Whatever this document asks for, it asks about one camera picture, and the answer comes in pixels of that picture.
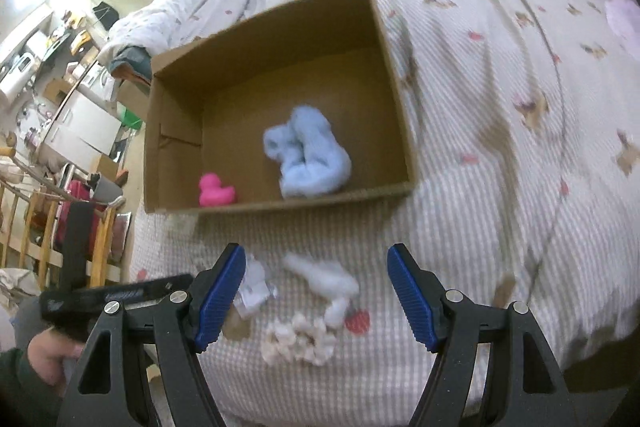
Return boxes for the printed white bed quilt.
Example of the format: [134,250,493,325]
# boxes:
[107,0,640,427]

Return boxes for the green plastic basin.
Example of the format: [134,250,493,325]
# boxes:
[116,103,146,128]

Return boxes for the person's left forearm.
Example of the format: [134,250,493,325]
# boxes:
[0,348,68,427]

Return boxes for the person's left hand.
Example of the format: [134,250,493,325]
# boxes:
[26,328,85,389]

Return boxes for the pink bag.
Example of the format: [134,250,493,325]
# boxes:
[56,179,98,258]

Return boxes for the white cabinet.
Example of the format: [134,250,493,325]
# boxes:
[39,87,123,168]

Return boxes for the light blue fluffy cloth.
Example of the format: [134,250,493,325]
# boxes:
[263,105,352,200]

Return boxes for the white tissue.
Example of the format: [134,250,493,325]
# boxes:
[231,254,277,319]

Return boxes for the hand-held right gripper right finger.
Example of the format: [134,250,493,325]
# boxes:
[387,243,583,427]

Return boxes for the pink rubber duck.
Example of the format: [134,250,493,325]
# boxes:
[198,173,237,208]

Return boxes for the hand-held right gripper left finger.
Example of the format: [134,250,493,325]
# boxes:
[56,243,247,427]

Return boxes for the brown cardboard box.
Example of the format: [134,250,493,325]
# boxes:
[142,0,420,214]

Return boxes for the white fluffy sock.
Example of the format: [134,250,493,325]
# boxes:
[283,253,360,329]

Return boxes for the cream fluffy scrunchie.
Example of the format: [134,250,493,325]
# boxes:
[263,313,337,366]

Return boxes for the wooden crib rail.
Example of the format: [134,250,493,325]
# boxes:
[0,147,126,289]

